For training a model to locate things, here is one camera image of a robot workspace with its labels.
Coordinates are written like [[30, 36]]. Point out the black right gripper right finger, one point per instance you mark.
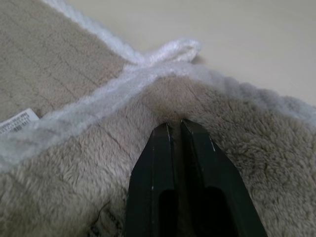
[[214, 182]]

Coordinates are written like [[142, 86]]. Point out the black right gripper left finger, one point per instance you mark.
[[150, 177]]

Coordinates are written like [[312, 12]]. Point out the beige towel with white trim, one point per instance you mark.
[[74, 160]]

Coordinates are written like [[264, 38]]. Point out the white care label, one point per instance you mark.
[[15, 122]]

